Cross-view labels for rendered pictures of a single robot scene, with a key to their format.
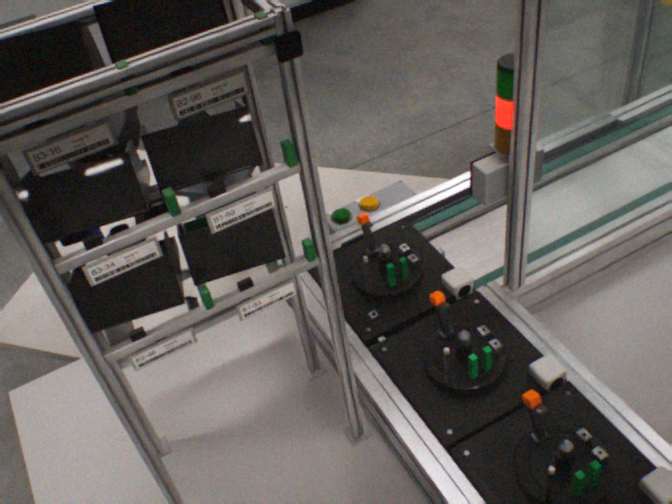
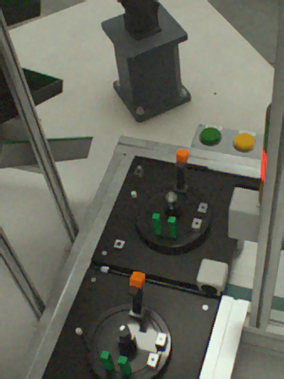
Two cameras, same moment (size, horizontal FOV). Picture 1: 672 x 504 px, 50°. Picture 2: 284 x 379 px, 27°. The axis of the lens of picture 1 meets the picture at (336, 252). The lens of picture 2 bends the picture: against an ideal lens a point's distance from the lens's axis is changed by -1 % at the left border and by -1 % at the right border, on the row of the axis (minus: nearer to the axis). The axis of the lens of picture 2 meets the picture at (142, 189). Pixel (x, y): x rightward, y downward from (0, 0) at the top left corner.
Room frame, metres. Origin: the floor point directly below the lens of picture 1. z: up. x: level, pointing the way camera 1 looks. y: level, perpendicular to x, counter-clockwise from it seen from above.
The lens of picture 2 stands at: (0.56, -0.50, 1.87)
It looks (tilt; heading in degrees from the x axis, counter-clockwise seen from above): 53 degrees down; 48
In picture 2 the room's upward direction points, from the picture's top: 10 degrees counter-clockwise
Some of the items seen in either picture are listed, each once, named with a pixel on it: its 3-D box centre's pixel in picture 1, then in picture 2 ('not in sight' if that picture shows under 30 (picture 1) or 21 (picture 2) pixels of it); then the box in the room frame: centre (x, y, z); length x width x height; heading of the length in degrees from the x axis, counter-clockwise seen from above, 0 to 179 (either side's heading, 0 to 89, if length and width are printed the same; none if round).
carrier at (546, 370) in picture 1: (464, 346); (125, 337); (0.76, -0.19, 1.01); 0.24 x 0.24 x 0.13; 22
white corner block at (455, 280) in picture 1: (457, 283); (212, 277); (0.94, -0.22, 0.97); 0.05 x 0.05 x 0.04; 22
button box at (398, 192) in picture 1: (370, 214); (243, 152); (1.23, -0.09, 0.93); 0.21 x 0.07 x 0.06; 112
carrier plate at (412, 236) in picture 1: (387, 278); (173, 222); (0.99, -0.09, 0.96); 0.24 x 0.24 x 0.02; 22
